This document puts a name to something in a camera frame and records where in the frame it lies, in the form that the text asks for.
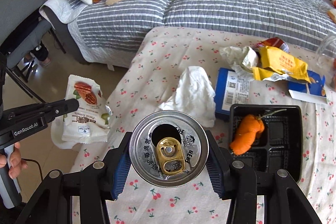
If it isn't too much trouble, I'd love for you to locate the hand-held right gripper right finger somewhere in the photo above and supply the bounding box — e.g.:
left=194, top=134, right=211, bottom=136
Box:
left=205, top=130, right=322, bottom=224

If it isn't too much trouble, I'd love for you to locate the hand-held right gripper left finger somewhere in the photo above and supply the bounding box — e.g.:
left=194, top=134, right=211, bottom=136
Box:
left=16, top=131, right=133, bottom=224

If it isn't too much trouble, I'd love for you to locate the orange peel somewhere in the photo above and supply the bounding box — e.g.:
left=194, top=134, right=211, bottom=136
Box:
left=230, top=114, right=265, bottom=156

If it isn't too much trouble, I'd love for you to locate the cherry print tablecloth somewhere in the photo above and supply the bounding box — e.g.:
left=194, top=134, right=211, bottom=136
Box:
left=70, top=27, right=336, bottom=224

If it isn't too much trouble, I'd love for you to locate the cream paper wrapper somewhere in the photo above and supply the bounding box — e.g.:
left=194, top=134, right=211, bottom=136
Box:
left=219, top=46, right=260, bottom=81

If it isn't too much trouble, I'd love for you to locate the red drink can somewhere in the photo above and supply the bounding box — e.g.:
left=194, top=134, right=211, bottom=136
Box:
left=256, top=37, right=290, bottom=54

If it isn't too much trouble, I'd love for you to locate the white pecan snack packet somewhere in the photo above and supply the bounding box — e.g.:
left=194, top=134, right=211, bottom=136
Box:
left=62, top=74, right=113, bottom=144

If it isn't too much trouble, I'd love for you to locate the person's left hand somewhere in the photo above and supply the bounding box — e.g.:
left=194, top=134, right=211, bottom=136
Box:
left=0, top=141, right=28, bottom=180

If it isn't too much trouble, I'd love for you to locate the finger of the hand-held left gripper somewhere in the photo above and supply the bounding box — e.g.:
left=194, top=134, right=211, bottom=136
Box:
left=8, top=98, right=80, bottom=120

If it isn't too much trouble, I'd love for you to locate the yellow snack wrapper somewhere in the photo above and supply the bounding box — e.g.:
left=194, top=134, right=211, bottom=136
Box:
left=252, top=67, right=289, bottom=82
left=259, top=46, right=309, bottom=83

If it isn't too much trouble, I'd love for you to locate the black plastic tray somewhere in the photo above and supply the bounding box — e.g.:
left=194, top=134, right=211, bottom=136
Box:
left=229, top=104, right=303, bottom=183

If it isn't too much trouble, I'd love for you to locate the black cable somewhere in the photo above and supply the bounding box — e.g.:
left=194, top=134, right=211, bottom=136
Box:
left=21, top=158, right=44, bottom=184

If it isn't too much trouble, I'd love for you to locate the grey folding chair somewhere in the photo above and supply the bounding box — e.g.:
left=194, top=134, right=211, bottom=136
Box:
left=0, top=0, right=66, bottom=104

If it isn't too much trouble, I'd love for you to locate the white tissue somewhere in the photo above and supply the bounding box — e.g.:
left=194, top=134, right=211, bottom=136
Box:
left=158, top=66, right=216, bottom=128

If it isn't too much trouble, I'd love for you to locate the blue and white carton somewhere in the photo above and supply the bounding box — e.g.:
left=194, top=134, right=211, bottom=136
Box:
left=287, top=70, right=328, bottom=104

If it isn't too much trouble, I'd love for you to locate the clear glass jar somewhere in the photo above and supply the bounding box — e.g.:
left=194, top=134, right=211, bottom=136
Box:
left=315, top=35, right=336, bottom=88

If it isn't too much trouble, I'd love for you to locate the silver drink can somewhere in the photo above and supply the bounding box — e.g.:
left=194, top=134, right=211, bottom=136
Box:
left=129, top=111, right=210, bottom=187

